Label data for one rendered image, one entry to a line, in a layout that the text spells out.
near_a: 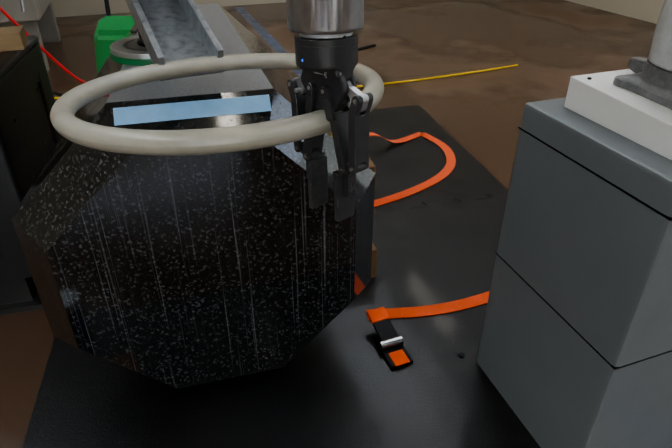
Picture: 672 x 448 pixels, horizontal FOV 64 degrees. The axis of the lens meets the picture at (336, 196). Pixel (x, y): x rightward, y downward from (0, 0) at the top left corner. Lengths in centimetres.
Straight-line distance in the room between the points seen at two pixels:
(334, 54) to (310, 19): 5
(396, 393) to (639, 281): 74
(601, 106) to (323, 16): 69
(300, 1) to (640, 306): 80
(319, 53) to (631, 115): 66
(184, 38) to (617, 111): 86
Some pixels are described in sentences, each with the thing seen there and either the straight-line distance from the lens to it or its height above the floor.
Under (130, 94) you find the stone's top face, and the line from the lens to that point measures 120.
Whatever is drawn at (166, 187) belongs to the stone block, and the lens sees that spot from 115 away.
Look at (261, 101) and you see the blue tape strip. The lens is 115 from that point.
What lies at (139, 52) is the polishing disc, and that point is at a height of 85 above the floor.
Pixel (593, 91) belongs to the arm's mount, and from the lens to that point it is 117.
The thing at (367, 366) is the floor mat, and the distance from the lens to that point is 160.
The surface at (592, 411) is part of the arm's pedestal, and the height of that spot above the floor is 26.
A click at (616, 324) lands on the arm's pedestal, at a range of 116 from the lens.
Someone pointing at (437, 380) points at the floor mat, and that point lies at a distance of 159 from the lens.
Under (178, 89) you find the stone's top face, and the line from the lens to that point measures 120.
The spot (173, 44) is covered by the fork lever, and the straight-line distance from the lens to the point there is 117.
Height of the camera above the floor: 120
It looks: 30 degrees down
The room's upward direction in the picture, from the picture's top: straight up
